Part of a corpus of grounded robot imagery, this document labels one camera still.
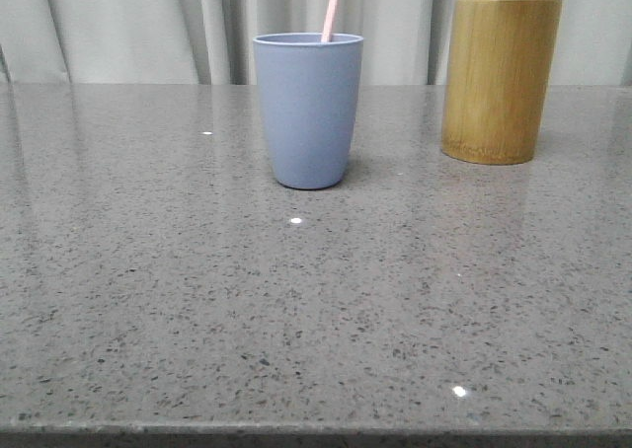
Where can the blue plastic cup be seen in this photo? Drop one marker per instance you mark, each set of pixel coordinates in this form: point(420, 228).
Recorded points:
point(308, 95)

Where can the bamboo wooden holder cup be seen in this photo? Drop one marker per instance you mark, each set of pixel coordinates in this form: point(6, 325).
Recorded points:
point(500, 56)

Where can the white pleated curtain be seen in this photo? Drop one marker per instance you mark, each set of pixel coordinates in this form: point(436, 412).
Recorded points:
point(210, 41)

